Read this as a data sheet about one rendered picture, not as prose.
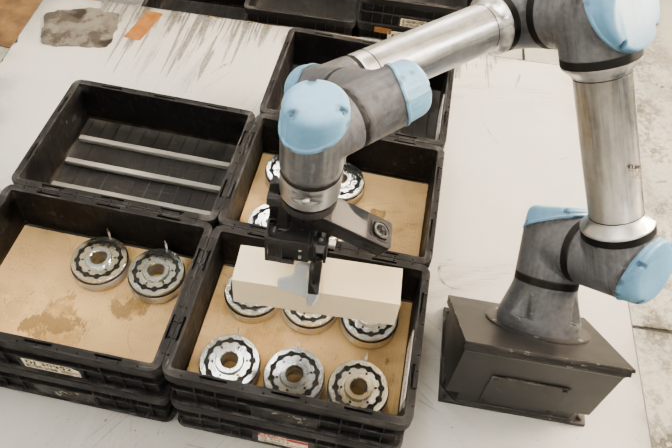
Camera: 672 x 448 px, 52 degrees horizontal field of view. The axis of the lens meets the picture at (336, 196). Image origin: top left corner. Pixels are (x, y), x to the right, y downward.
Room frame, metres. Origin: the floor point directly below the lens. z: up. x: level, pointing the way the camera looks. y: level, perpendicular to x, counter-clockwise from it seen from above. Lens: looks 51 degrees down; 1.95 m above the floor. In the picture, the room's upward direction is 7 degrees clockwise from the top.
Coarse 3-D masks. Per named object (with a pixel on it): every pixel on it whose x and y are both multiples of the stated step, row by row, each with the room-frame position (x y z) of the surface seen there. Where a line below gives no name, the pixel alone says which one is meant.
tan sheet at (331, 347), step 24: (216, 288) 0.65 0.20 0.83; (216, 312) 0.60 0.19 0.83; (408, 312) 0.65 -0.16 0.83; (216, 336) 0.56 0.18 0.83; (264, 336) 0.57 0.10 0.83; (288, 336) 0.57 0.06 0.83; (312, 336) 0.58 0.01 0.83; (336, 336) 0.58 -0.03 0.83; (192, 360) 0.51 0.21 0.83; (264, 360) 0.52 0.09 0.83; (336, 360) 0.54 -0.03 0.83; (384, 360) 0.55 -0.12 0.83
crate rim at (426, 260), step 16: (256, 128) 0.98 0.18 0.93; (400, 144) 0.98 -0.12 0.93; (416, 144) 0.99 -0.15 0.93; (240, 160) 0.89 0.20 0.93; (240, 176) 0.85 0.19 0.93; (432, 192) 0.86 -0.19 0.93; (224, 208) 0.77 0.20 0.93; (432, 208) 0.82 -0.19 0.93; (224, 224) 0.73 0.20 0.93; (240, 224) 0.73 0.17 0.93; (432, 224) 0.79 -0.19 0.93; (336, 240) 0.72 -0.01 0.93; (432, 240) 0.75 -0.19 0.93; (384, 256) 0.70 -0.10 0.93; (400, 256) 0.70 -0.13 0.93; (416, 256) 0.71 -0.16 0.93; (432, 256) 0.71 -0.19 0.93
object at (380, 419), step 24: (216, 240) 0.69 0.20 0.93; (384, 264) 0.68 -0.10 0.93; (408, 264) 0.69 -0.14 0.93; (192, 288) 0.59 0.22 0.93; (168, 360) 0.46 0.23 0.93; (192, 384) 0.43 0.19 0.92; (216, 384) 0.43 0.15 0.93; (240, 384) 0.43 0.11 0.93; (408, 384) 0.46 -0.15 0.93; (312, 408) 0.41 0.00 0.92; (336, 408) 0.41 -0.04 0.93; (360, 408) 0.41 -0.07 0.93; (408, 408) 0.42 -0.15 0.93
